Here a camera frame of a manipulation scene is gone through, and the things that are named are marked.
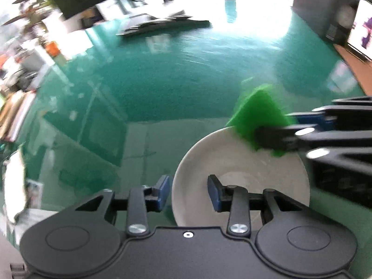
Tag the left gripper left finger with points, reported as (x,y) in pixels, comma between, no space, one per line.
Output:
(144,199)

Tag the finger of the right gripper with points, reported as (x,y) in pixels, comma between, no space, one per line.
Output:
(318,116)
(289,138)

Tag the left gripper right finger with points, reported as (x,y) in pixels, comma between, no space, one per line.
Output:
(232,199)

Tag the green cleaning cloth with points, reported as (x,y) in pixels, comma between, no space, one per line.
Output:
(256,109)

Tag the white ceramic bowl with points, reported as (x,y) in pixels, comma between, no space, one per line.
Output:
(234,162)

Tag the brown leather mouse pad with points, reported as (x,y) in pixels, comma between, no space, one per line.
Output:
(361,69)

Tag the smartphone with lit screen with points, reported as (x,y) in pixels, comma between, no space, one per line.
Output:
(360,35)

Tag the black speaker with blue knob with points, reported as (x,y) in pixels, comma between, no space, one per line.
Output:
(330,19)

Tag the stack of books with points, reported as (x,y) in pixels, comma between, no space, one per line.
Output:
(14,112)

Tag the black laptop stand tray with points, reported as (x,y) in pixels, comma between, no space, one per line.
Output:
(145,23)

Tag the grey box on side desk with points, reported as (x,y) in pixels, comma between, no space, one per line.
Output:
(34,65)

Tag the potted plant with red leaves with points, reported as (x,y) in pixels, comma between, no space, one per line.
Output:
(31,14)

